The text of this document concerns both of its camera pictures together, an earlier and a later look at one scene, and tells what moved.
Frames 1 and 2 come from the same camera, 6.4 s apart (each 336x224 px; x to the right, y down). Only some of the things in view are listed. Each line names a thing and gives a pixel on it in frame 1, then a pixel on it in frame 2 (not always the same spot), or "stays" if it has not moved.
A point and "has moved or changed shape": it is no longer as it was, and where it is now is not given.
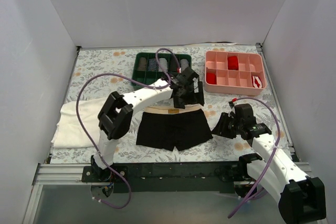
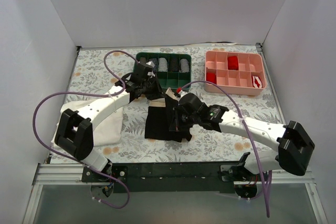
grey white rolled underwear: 184,63 stays
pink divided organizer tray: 235,73 stays
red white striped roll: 256,82 stays
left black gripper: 189,95 → 151,87
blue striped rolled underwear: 153,64 stays
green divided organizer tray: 144,66 stays
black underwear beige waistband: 167,127 has moved or changed shape
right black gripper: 228,125 → 173,113
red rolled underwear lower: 211,78 stays
